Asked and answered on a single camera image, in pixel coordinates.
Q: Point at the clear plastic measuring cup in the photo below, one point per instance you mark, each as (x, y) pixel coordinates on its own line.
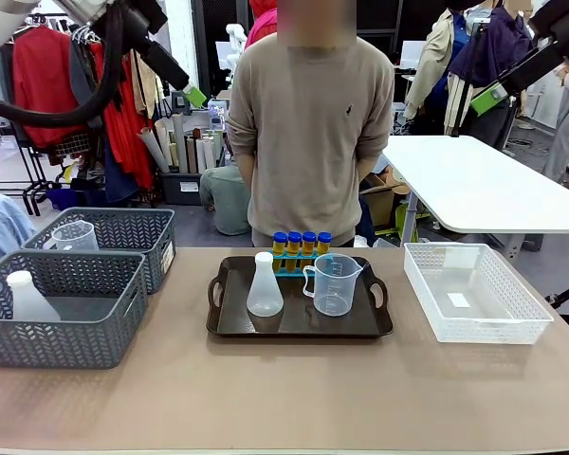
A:
(76, 237)
(334, 284)

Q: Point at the black metal clothes rack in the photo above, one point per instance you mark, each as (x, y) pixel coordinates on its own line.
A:
(33, 180)

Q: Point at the mannequin in purple shirt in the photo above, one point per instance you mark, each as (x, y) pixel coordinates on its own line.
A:
(493, 52)

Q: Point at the white perforated plastic basket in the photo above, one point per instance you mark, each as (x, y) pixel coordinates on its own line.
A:
(493, 327)

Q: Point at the mannequin in beige coat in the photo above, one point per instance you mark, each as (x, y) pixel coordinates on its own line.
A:
(431, 61)

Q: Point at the dark brown plastic tray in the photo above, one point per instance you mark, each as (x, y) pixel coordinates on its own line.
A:
(294, 324)

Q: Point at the white background table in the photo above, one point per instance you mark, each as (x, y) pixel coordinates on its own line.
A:
(479, 185)

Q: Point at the beige hanging garment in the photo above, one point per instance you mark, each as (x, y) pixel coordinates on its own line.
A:
(147, 85)

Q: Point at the red hanging jacket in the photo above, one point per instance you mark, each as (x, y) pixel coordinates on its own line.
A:
(40, 85)

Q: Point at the crouching person in grey-green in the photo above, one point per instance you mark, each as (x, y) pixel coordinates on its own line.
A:
(227, 199)

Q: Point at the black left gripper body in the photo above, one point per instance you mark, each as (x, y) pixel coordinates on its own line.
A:
(144, 16)

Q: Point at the person in beige sweater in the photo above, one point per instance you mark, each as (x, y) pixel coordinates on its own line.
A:
(308, 142)

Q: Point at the person's right forearm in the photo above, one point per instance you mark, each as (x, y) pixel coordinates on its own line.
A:
(245, 168)

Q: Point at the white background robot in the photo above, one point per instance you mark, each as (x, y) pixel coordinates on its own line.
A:
(236, 42)

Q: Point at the person's left forearm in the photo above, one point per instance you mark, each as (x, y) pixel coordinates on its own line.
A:
(369, 167)

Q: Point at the dark bin of paper rolls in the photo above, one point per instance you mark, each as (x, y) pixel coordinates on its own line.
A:
(180, 187)

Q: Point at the blue test tube rack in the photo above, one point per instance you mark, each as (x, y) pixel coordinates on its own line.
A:
(276, 271)

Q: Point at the dark grey hanging jacket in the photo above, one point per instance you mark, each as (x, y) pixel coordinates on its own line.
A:
(83, 80)

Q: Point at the small grey woven basket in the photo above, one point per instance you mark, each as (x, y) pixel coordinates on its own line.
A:
(137, 237)

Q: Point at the bystander in light blue shirt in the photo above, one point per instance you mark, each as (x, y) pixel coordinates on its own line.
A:
(2, 223)

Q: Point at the brown cardboard box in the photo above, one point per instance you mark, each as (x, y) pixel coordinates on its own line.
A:
(381, 199)

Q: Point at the figure in red hood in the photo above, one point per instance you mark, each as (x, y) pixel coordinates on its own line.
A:
(263, 23)

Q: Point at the large grey woven basket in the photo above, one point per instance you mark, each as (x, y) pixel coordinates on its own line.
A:
(52, 348)

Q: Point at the translucent white conical flask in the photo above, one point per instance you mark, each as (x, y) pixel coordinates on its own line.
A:
(28, 301)
(264, 294)

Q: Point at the red hanging dress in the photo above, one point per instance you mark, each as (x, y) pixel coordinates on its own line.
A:
(128, 137)

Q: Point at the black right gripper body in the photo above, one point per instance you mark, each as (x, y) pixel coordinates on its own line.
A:
(564, 19)

